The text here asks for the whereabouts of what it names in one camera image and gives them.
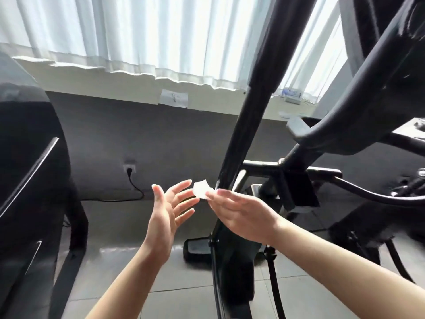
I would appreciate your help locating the grey power box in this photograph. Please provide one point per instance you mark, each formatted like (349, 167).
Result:
(292, 96)

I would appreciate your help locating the white wall socket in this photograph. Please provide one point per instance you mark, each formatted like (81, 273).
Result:
(129, 169)

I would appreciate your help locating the white wet wipe sheet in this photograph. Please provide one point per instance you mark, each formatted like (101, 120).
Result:
(200, 189)

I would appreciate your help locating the person's left hand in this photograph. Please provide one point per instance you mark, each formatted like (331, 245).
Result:
(166, 219)

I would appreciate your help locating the white flat paper sheet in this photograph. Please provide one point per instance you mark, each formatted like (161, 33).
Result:
(173, 98)

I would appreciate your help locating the black elliptical machine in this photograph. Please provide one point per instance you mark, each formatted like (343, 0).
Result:
(265, 96)

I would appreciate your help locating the person's left forearm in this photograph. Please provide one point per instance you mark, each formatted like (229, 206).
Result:
(123, 289)

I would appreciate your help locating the white curtain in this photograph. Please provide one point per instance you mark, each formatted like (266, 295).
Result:
(133, 29)

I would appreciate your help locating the person's right forearm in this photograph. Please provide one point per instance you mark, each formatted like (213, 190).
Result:
(352, 265)

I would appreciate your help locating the person's right hand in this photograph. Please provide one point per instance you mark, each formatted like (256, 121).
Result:
(246, 212)

